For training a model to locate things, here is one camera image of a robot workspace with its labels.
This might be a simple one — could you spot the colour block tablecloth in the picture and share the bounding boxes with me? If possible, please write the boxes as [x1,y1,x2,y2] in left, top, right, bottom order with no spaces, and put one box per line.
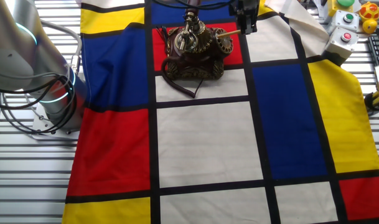
[61,0,379,224]

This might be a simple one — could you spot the yellow and black clamp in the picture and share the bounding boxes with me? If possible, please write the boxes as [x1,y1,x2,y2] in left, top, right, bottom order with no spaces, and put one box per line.
[364,90,379,112]

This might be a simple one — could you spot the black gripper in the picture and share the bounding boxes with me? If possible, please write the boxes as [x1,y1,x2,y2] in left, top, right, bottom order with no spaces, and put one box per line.
[229,0,261,35]

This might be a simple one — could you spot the short wooden stick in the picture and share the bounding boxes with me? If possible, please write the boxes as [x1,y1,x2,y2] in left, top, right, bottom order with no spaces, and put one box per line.
[216,29,243,39]

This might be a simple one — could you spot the antique rotary phone base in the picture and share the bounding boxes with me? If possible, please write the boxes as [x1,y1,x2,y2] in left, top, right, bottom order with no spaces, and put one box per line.
[163,26,234,81]

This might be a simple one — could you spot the orange and yellow toy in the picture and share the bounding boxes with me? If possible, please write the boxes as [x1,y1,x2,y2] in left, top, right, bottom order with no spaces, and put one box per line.
[359,1,379,22]

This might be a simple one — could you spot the yellow box with green button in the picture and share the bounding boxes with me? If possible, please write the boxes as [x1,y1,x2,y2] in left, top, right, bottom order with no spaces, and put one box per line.
[327,0,355,17]

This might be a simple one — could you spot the grey robot power cable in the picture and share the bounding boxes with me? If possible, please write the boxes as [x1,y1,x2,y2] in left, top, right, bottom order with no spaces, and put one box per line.
[39,20,84,75]

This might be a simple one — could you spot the dark coiled phone cord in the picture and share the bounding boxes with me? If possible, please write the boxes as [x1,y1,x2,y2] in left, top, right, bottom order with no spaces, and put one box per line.
[160,55,205,99]

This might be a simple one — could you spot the black phone line cable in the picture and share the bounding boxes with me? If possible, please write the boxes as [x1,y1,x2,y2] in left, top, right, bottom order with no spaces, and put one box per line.
[156,26,169,43]

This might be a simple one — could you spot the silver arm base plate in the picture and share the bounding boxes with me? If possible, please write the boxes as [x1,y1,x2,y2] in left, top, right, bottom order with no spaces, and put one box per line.
[30,101,82,141]

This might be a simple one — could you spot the grey box with green button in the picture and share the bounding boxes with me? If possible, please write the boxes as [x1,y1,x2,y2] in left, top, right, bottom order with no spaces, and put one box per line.
[330,9,360,32]

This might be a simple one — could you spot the grey box with red button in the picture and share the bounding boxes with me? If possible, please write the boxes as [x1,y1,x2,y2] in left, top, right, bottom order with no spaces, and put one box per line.
[321,26,360,67]

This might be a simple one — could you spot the brass and red phone handset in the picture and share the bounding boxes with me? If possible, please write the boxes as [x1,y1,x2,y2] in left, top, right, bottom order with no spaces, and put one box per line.
[173,0,206,53]

